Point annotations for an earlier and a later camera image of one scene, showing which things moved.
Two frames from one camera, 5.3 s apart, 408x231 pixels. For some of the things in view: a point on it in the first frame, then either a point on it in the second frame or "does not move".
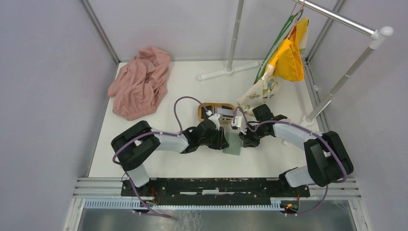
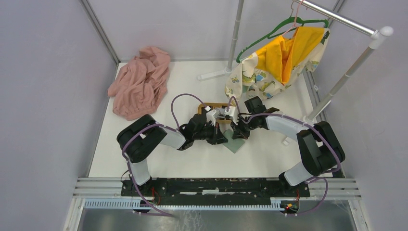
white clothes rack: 378,35 does not move
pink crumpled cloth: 140,84 does not move
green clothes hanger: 277,42 to 296,19
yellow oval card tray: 225,111 does not move
